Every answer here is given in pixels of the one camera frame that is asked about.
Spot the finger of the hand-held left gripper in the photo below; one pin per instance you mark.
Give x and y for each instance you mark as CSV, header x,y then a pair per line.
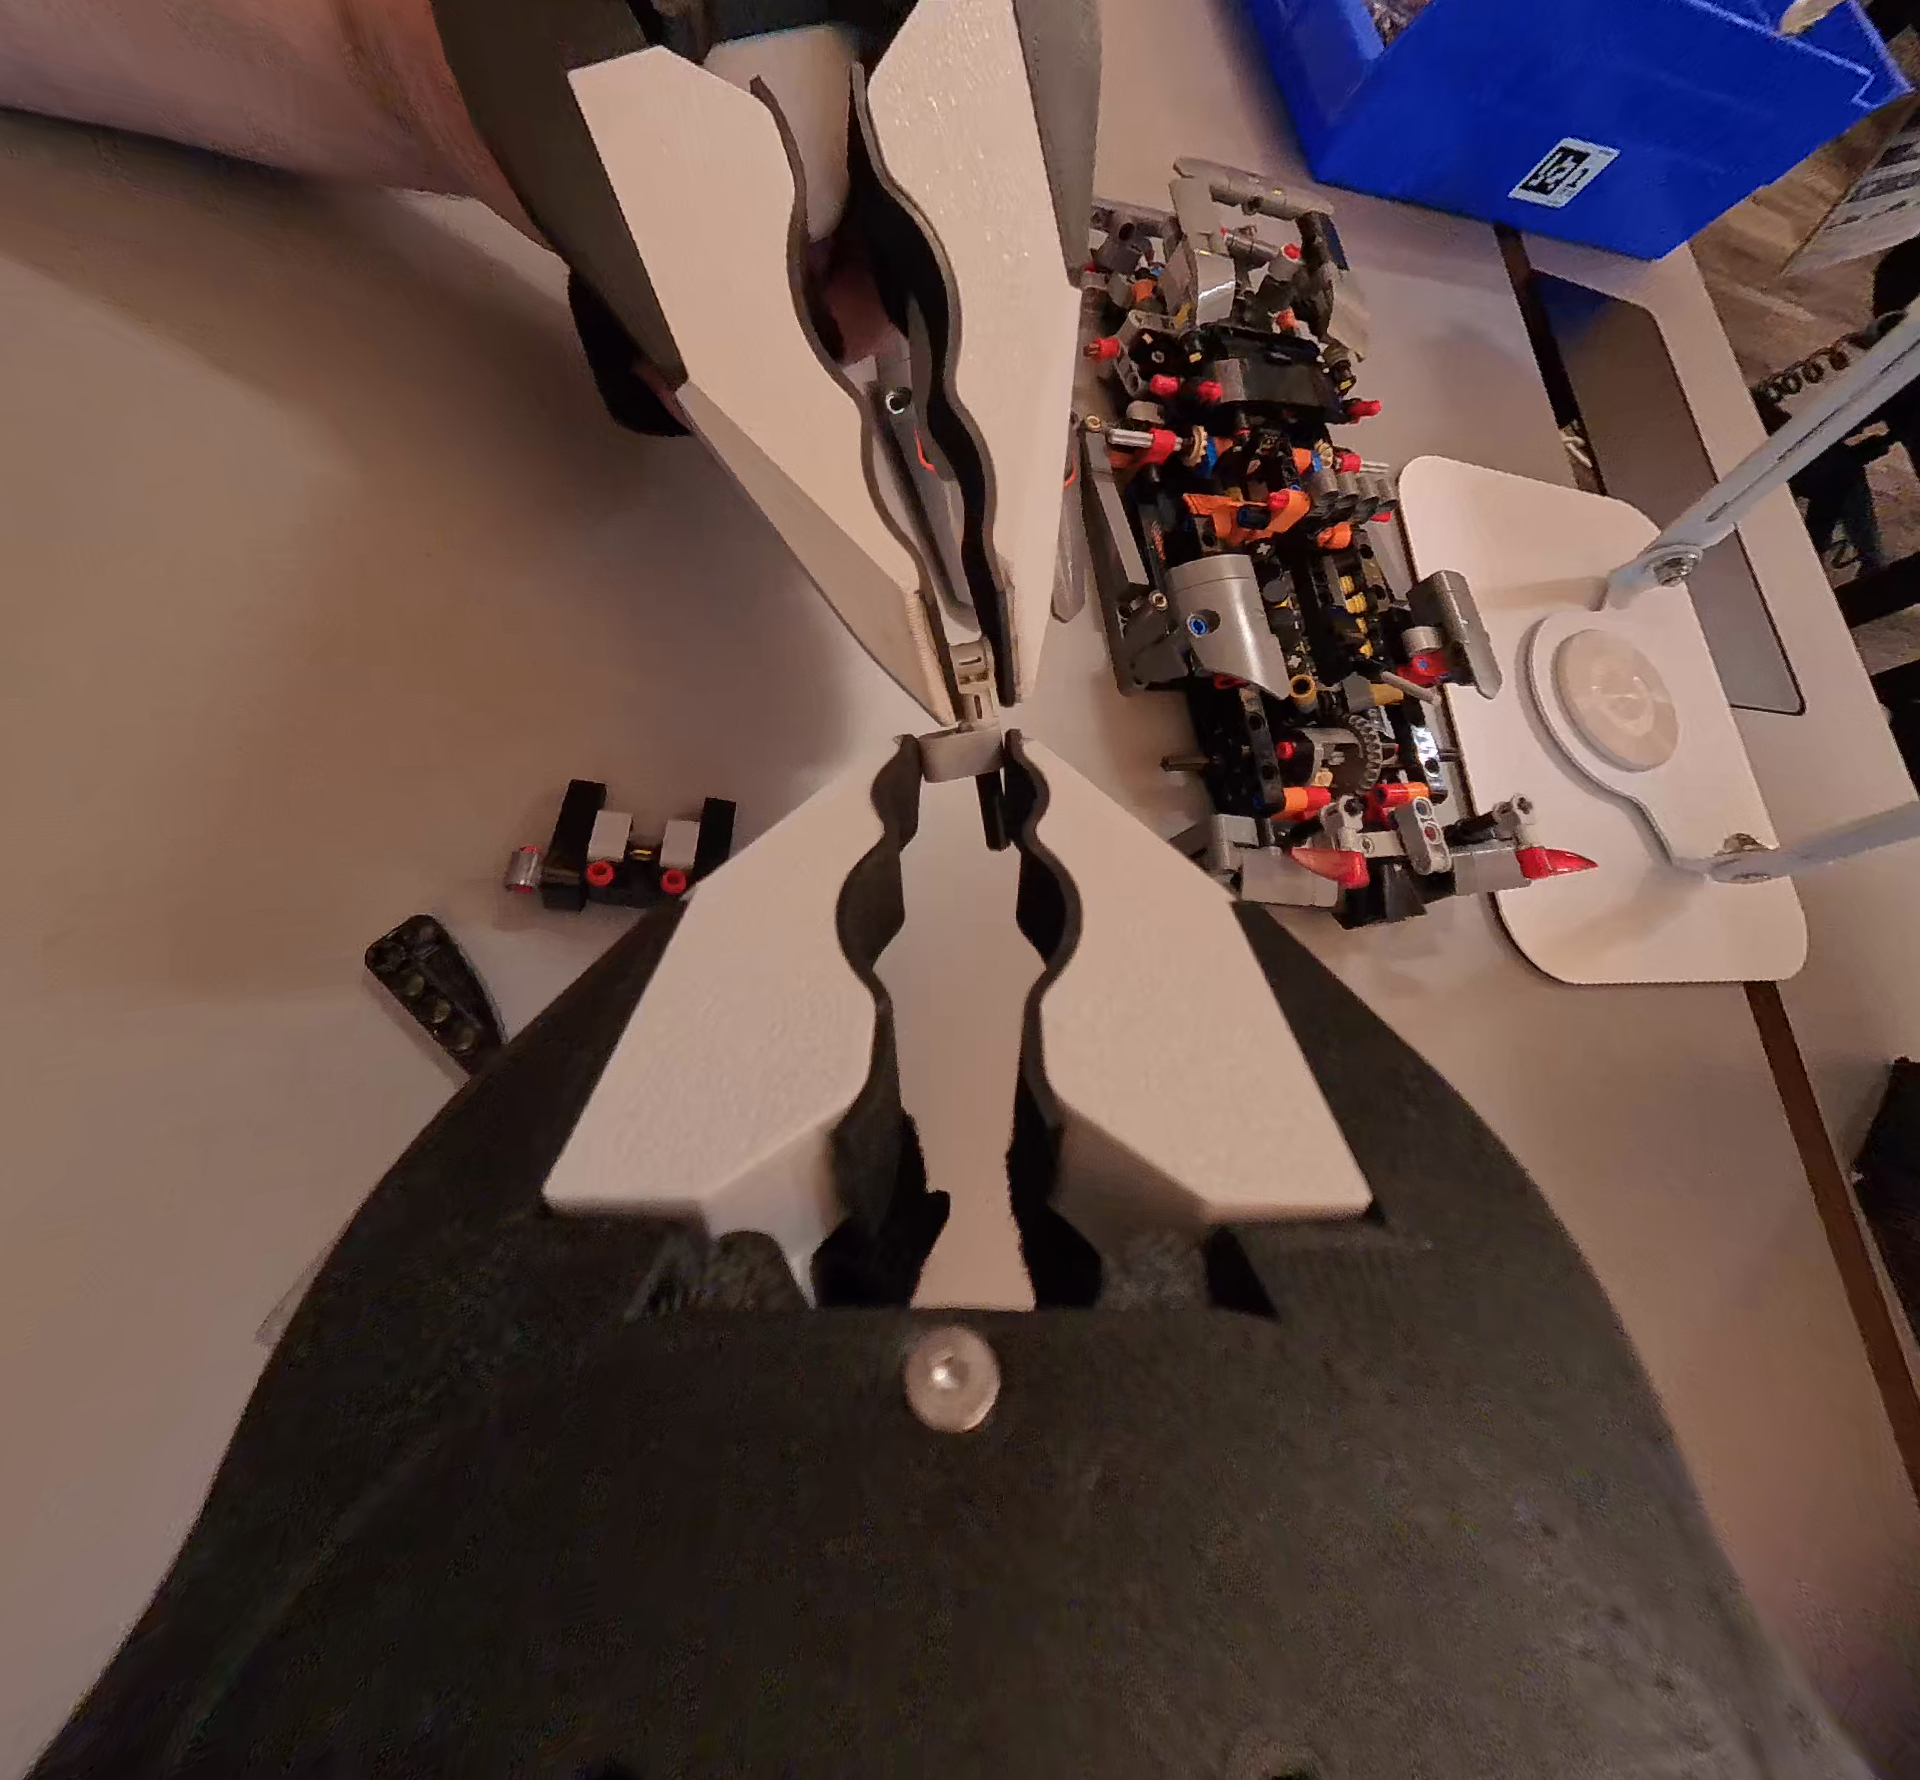
x,y
707,251
989,206

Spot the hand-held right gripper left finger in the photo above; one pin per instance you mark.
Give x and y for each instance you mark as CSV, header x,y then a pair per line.
x,y
735,1061

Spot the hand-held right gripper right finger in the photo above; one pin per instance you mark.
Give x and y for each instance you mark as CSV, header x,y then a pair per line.
x,y
1187,1076

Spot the grey lego fin assembly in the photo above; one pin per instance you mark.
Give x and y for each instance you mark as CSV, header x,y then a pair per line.
x,y
924,491

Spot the black lego pin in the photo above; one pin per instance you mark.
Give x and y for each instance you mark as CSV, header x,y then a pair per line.
x,y
994,812

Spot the light grey lego connector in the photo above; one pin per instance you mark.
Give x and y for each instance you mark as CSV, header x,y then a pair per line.
x,y
960,756

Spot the lego technic car chassis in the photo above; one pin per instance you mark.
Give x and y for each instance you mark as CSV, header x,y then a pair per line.
x,y
1275,641

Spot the black lego subassembly red pins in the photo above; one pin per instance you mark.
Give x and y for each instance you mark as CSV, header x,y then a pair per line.
x,y
570,850

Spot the black curved lego beam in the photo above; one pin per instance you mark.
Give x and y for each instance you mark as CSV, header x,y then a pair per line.
x,y
436,993

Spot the blue plastic parts bin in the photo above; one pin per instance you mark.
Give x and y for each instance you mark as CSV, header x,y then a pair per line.
x,y
1575,116

